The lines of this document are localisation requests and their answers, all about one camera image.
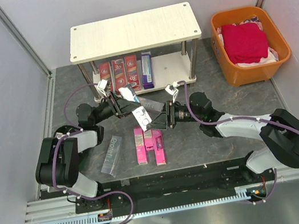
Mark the silver red toothpaste box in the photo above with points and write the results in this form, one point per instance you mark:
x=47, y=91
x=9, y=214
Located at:
x=105, y=73

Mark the red folded cloth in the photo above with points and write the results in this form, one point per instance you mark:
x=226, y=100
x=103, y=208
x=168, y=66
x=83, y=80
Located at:
x=245, y=43

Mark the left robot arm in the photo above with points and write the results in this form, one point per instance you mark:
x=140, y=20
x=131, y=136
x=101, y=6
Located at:
x=59, y=157

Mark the clear Protefix box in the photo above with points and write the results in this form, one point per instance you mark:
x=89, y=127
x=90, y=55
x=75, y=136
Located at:
x=150, y=105
x=111, y=160

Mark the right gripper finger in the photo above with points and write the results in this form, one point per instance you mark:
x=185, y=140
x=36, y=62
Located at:
x=162, y=117
x=158, y=125

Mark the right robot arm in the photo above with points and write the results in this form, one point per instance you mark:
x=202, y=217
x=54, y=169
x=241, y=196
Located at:
x=279, y=131

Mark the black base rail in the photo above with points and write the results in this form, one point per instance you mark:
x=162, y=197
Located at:
x=225, y=174

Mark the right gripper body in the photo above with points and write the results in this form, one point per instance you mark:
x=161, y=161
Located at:
x=179, y=114

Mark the slotted cable duct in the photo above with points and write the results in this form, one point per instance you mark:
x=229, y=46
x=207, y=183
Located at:
x=240, y=195

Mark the orange plastic basket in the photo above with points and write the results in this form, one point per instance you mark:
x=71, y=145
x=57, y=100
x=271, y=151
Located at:
x=237, y=75

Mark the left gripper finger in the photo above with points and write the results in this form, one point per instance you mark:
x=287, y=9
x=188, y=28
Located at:
x=129, y=100
x=126, y=112

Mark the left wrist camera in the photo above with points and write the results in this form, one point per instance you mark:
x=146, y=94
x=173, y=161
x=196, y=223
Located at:
x=103, y=87

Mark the red 3D toothpaste box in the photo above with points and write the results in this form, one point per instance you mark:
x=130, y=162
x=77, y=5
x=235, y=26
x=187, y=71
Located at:
x=132, y=72

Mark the purple toothpaste box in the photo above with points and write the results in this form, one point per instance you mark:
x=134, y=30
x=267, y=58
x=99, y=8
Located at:
x=147, y=72

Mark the white RiO toothpaste box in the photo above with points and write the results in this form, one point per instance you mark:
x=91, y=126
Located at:
x=139, y=112

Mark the pink box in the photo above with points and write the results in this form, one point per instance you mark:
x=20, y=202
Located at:
x=158, y=146
x=140, y=146
x=148, y=140

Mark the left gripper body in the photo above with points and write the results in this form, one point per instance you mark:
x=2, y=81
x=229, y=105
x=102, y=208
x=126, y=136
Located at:
x=111, y=104

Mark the white two-tier shelf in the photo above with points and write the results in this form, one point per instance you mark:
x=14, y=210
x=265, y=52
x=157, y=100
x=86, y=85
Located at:
x=170, y=33

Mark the silver backed toothpaste box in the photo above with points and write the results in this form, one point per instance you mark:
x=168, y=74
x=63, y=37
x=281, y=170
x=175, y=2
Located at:
x=119, y=73

